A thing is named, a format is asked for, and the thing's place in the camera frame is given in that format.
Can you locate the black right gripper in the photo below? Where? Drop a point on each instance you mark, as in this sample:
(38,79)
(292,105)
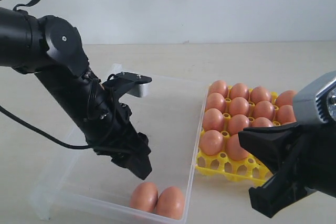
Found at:
(302,156)

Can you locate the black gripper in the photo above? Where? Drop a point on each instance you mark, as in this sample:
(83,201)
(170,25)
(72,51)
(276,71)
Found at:
(108,131)

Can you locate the clear plastic bin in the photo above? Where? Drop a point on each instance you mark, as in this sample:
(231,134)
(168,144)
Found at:
(145,128)

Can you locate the brown egg corner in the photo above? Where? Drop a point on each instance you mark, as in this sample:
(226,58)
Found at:
(285,98)

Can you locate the brown egg row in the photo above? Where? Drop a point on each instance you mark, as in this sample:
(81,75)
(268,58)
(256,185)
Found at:
(237,106)

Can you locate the brown egg placed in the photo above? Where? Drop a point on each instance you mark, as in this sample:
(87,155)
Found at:
(239,90)
(259,94)
(219,86)

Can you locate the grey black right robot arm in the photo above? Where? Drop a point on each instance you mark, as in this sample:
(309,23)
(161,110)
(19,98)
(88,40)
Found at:
(301,159)

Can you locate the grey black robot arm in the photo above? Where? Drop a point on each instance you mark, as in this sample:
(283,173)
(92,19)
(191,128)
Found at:
(51,49)

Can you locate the yellow plastic egg tray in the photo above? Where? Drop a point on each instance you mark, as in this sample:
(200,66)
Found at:
(249,168)

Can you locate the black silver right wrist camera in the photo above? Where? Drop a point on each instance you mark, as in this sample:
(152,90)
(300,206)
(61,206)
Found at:
(315,103)

